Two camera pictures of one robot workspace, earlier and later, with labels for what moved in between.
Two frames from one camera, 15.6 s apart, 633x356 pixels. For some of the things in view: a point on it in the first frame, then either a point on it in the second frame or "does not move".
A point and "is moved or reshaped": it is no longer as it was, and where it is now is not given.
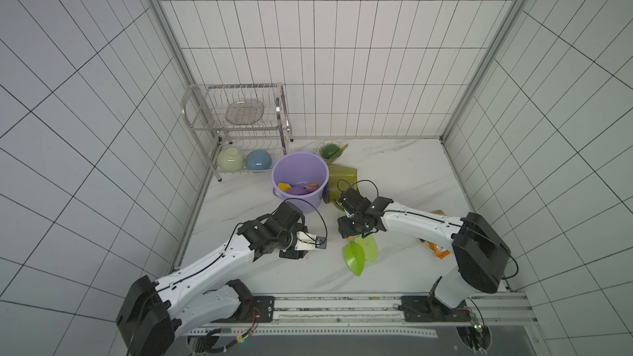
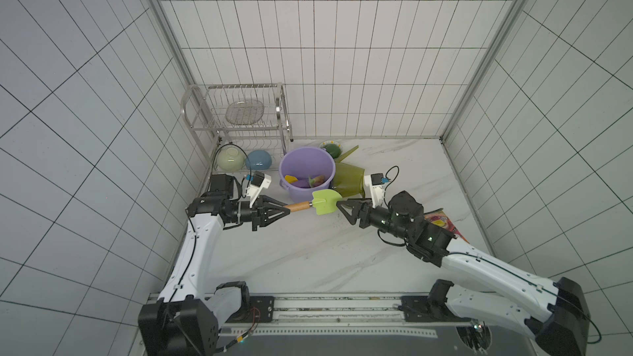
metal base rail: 417,315 does not move
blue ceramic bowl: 258,160 does not move
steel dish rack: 238,127 does not move
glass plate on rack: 245,112 does not move
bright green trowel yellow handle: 354,256 to 316,180
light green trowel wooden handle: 369,247 to 324,202
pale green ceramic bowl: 231,159 does not move
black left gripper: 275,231 to 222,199
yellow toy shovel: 283,186 to 290,179
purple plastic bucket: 300,178 is moved or reshaped
